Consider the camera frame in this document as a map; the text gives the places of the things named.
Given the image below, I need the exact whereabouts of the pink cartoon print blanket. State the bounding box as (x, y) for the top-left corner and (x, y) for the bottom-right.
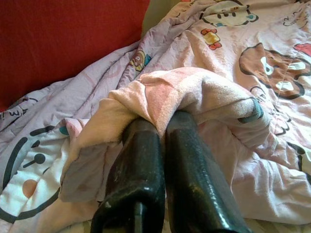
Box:
(0, 0), (311, 228)

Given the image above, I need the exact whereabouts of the large red covered cushion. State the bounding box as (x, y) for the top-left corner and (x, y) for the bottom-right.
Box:
(0, 0), (150, 114)

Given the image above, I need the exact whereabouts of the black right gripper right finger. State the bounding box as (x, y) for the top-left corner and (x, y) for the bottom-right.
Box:
(165, 110), (252, 233)

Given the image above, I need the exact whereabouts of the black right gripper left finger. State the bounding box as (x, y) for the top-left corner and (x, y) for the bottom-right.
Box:
(90, 118), (167, 233)

